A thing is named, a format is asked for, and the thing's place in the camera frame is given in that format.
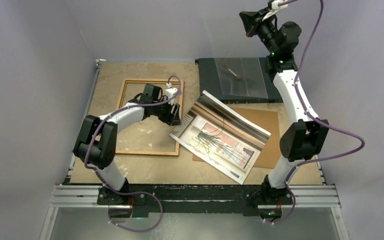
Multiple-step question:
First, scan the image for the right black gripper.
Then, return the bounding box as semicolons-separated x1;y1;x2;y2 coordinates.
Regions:
238;6;279;55

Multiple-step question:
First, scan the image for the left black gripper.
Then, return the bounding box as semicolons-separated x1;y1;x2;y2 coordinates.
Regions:
151;96;181;126

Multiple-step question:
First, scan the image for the brown wooden picture frame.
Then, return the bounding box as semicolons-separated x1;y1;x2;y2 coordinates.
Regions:
114;78;185;157

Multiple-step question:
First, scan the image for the glossy plant photo print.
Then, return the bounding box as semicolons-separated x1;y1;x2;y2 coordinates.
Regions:
170;90;271;185

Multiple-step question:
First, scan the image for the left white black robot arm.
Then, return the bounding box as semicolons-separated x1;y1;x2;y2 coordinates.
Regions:
72;83;182;205

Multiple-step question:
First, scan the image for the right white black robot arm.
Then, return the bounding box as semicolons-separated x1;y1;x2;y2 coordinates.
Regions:
239;1;329;204

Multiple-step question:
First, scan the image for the dark flat equipment case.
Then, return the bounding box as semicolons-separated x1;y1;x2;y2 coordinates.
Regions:
195;57;283;104

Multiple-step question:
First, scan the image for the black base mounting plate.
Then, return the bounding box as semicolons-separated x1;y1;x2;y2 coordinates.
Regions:
97;183;293;218

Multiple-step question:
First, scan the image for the brown cardboard backing board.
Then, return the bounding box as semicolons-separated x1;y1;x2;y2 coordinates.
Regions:
186;105;281;172

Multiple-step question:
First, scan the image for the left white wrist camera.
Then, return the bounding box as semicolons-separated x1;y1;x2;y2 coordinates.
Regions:
163;82;178;105

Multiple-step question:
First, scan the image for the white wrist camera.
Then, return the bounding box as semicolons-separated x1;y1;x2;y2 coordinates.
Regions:
163;82;178;105
268;0;289;13

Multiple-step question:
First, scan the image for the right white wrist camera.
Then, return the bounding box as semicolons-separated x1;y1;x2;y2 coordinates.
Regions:
268;0;289;13

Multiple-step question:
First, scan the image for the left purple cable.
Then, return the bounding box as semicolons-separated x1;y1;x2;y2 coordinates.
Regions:
83;75;164;233

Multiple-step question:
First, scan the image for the purple cable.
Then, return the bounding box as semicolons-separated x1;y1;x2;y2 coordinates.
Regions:
261;0;366;226
83;75;164;233

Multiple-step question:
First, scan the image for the small black handled hammer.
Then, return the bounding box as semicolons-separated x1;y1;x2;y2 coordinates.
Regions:
227;68;244;81

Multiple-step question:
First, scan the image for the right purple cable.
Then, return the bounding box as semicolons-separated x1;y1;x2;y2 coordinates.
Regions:
261;0;366;226

